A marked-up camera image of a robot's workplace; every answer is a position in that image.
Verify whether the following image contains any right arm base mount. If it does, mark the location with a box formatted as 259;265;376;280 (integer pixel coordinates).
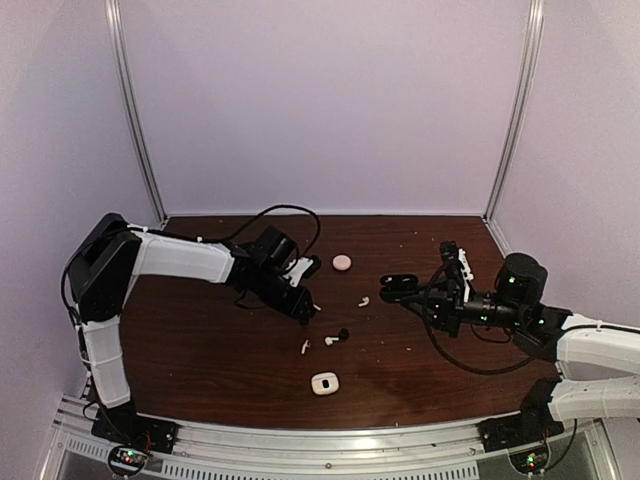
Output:
477;379;565;476

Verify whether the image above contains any white square charging case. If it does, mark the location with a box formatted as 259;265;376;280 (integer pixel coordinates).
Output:
310;372;340;396

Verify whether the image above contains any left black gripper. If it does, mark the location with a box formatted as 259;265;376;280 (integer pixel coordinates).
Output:
252;265;316;319

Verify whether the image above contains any black cable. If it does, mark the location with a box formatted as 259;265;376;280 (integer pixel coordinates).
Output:
219;203;322;311
422;299;539;376

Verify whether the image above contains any right aluminium frame post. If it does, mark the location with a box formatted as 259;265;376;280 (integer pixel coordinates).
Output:
483;0;545;223

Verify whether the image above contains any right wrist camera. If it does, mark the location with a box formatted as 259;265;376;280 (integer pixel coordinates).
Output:
439;241;474;303

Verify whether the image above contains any black earbud charging case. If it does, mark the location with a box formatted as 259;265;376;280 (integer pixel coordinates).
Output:
379;274;419;303

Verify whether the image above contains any left aluminium frame post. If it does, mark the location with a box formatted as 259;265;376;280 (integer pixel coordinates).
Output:
104;0;168;224

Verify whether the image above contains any left black cable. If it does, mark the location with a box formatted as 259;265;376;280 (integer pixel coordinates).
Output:
219;203;322;311

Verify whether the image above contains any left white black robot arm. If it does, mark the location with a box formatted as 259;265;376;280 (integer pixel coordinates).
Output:
60;213;322;444

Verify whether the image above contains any right black cable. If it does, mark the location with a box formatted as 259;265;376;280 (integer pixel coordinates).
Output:
422;299;539;376

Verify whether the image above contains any front aluminium rail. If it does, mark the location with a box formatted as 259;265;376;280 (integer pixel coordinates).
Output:
35;395;622;479

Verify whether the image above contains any aluminium frame post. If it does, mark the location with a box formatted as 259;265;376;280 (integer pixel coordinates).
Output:
483;0;545;223
104;0;168;224

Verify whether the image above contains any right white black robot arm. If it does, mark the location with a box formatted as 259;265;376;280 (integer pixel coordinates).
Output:
379;242;639;442

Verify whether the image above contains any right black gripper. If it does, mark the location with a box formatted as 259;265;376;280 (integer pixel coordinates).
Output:
401;276;525;339

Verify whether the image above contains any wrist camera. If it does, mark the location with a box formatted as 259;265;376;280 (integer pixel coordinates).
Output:
283;255;322;287
439;241;474;303

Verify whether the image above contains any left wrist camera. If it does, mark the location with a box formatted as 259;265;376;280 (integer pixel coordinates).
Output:
283;255;322;287

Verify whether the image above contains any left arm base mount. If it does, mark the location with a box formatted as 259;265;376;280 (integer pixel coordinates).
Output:
82;372;178;479

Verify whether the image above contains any pink round earbud case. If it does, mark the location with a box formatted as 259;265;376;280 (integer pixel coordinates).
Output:
332;254;352;272

